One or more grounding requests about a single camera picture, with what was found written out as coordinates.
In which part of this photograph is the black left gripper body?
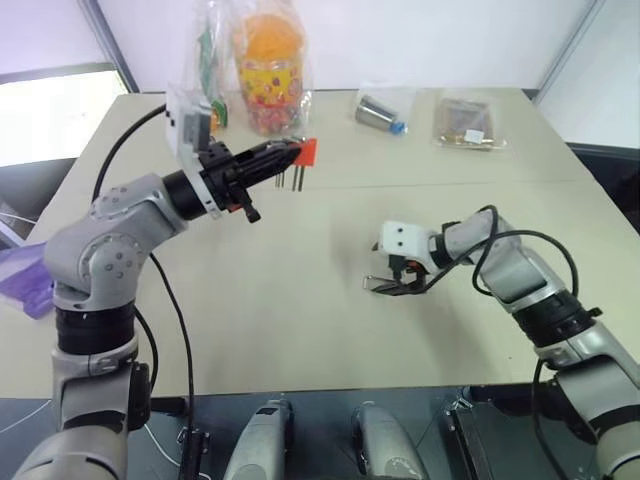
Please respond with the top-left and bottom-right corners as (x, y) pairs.
(197, 139), (263, 224)

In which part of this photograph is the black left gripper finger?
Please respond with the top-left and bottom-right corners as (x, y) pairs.
(248, 139), (304, 157)
(234, 153), (298, 180)

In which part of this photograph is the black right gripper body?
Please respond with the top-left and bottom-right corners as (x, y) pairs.
(387, 253), (432, 287)

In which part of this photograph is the red hex key holder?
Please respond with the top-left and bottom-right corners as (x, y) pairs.
(293, 138), (320, 168)

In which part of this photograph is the clear bag with orange cup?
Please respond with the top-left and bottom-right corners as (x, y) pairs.
(227, 0), (317, 139)

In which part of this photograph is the clear bag with metal cup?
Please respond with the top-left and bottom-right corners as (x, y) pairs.
(351, 86), (417, 137)

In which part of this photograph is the clear bag with green item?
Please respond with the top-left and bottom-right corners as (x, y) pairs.
(185, 0), (236, 135)

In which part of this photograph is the clear bag with brown item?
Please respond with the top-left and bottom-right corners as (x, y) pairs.
(429, 91), (509, 152)

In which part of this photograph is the grey rounded shape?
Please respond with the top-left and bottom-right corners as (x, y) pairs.
(349, 399), (429, 480)
(221, 397), (297, 480)

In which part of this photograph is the black flat plate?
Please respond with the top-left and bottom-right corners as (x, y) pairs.
(442, 387), (507, 480)

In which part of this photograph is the purple plastic bag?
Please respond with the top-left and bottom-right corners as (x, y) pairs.
(0, 239), (57, 321)

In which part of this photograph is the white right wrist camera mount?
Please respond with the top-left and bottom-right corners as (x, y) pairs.
(378, 218), (435, 275)

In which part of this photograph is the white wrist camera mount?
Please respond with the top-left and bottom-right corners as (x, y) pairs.
(378, 218), (435, 275)
(164, 84), (225, 222)

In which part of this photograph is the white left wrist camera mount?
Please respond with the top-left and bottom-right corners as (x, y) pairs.
(164, 84), (225, 222)

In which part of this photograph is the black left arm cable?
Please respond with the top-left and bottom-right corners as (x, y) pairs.
(92, 102), (197, 436)

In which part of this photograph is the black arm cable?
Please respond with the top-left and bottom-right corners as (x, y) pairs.
(92, 102), (197, 436)
(417, 203), (581, 301)

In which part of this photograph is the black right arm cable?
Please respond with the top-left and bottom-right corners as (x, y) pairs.
(417, 203), (581, 301)

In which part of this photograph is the grey metal frame post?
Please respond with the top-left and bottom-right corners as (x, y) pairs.
(530, 0), (617, 106)
(77, 0), (141, 95)

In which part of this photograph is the black upright bracket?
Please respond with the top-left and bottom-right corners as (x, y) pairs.
(176, 397), (212, 480)

